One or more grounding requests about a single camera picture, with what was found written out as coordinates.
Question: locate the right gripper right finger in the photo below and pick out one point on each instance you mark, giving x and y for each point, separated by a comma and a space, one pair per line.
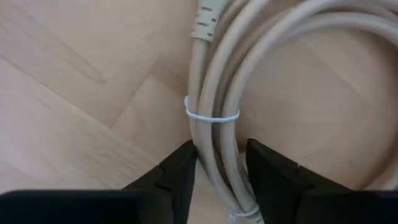
280, 186

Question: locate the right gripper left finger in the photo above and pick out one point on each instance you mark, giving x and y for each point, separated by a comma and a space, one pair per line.
174, 180

